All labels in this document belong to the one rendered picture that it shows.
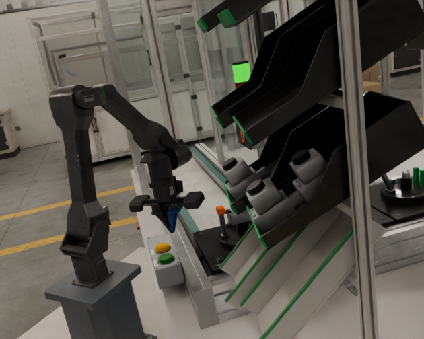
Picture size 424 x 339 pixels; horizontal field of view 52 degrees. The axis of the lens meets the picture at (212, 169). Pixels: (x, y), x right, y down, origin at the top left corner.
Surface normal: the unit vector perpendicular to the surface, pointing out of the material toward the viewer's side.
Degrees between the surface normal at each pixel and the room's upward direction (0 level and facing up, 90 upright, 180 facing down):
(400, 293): 0
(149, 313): 0
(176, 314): 0
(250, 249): 90
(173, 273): 90
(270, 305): 45
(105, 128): 90
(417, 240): 90
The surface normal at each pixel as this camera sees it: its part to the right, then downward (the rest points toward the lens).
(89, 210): 0.68, -0.47
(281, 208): 0.07, 0.28
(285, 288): -0.81, -0.54
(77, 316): -0.50, 0.33
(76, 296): -0.16, -0.94
